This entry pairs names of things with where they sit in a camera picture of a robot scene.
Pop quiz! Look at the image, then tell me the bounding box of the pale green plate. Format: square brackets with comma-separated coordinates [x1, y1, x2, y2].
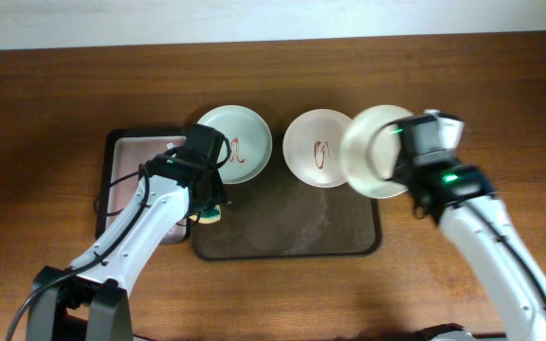
[197, 105, 272, 185]

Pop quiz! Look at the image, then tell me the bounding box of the white plate front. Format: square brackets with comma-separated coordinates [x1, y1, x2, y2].
[340, 105, 413, 199]

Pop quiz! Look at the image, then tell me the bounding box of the white plate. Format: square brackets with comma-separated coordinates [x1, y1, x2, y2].
[340, 105, 413, 199]
[282, 109, 352, 188]

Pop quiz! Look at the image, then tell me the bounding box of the green and yellow sponge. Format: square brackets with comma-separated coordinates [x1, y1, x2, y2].
[189, 205, 221, 224]

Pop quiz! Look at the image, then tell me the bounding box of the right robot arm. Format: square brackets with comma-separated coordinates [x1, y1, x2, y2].
[391, 114, 546, 340]

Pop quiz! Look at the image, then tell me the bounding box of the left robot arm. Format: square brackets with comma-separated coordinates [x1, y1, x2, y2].
[6, 124, 230, 340]

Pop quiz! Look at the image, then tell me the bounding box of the small black water tray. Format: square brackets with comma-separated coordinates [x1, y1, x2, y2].
[95, 126, 184, 239]

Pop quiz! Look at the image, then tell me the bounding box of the large brown serving tray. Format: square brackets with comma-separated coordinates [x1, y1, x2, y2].
[191, 136, 383, 260]

